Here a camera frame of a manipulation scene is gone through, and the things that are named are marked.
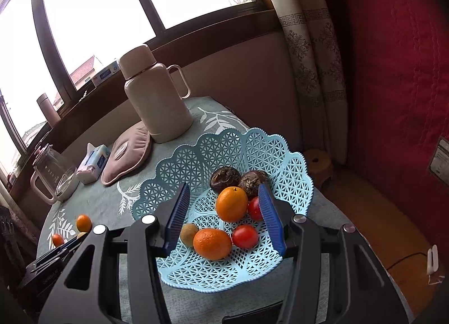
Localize rough mandarin with stem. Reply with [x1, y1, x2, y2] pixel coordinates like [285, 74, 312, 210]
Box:
[193, 228, 232, 261]

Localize smooth orange kumquat large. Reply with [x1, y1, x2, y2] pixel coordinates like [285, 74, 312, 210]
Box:
[76, 215, 92, 233]

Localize red quilted bedding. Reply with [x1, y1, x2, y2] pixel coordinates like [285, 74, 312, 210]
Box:
[345, 0, 448, 259]

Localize yellow plastic stool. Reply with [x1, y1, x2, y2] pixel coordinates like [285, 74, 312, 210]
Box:
[304, 148, 333, 189]

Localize red cherry tomato large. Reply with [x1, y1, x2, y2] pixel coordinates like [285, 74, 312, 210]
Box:
[247, 197, 263, 221]

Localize smooth orange kumquat small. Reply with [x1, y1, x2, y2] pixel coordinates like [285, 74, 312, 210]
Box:
[215, 187, 248, 223]

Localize wall label plate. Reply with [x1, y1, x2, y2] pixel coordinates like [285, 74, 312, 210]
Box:
[429, 137, 449, 185]

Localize pink heating pad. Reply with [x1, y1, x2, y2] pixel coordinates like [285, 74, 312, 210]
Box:
[100, 121, 152, 187]

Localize tissue pack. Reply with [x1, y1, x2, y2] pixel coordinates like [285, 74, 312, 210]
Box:
[76, 143, 110, 185]

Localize dark passion fruit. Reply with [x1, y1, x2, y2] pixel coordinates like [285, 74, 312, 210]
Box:
[238, 171, 269, 200]
[209, 166, 241, 194]

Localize white charger with cable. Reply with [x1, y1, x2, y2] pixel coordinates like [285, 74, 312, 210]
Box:
[387, 244, 445, 286]

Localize light blue plastic basket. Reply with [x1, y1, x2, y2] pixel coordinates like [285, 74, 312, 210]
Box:
[132, 128, 313, 293]

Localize pink tumbler on sill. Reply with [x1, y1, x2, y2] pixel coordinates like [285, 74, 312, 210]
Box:
[36, 93, 61, 128]

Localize cream thermos flask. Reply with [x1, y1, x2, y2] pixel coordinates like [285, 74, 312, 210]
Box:
[118, 44, 193, 144]

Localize glass kettle white handle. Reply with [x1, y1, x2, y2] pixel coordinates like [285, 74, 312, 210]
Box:
[30, 144, 79, 205]

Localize blue white box on sill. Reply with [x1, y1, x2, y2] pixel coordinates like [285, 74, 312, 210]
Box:
[91, 60, 120, 88]

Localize red cherry tomato small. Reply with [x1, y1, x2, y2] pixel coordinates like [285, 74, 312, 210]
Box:
[231, 224, 259, 250]

